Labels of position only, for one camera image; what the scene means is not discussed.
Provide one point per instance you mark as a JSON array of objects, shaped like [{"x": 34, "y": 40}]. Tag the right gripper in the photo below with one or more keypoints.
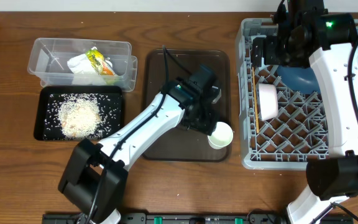
[{"x": 270, "y": 43}]

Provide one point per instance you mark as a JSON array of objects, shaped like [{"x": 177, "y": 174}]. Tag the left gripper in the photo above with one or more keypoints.
[{"x": 210, "y": 127}]

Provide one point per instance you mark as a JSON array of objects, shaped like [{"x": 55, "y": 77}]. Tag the pale green cup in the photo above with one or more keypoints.
[{"x": 222, "y": 136}]

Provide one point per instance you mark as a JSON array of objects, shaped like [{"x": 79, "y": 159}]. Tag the dark blue plate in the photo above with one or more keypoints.
[{"x": 299, "y": 79}]

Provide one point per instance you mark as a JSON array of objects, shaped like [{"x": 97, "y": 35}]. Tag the wooden chopstick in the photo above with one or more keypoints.
[{"x": 255, "y": 101}]

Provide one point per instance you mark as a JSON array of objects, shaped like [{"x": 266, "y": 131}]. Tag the white bowl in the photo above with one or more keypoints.
[{"x": 268, "y": 101}]

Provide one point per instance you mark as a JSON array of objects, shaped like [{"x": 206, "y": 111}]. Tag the yellow snack wrapper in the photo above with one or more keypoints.
[{"x": 99, "y": 63}]

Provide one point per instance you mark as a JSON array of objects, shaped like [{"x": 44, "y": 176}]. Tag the rice and food scraps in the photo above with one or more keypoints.
[{"x": 72, "y": 116}]

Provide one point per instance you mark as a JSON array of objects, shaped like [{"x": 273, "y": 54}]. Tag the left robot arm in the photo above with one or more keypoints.
[{"x": 96, "y": 174}]

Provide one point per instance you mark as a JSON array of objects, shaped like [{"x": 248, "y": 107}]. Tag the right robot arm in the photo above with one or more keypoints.
[{"x": 334, "y": 62}]

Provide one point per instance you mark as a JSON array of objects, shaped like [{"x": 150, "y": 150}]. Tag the grey dishwasher rack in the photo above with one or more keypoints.
[{"x": 298, "y": 134}]

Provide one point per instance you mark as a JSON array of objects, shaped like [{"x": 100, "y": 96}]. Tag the dark brown serving tray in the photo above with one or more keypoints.
[{"x": 181, "y": 144}]

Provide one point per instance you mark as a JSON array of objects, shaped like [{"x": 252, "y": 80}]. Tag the black plastic tray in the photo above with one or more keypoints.
[{"x": 47, "y": 91}]

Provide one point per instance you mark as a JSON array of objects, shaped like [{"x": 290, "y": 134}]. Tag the clear plastic bin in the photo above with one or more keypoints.
[{"x": 50, "y": 56}]

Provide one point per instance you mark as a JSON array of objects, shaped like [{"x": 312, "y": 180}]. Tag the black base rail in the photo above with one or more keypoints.
[{"x": 142, "y": 218}]

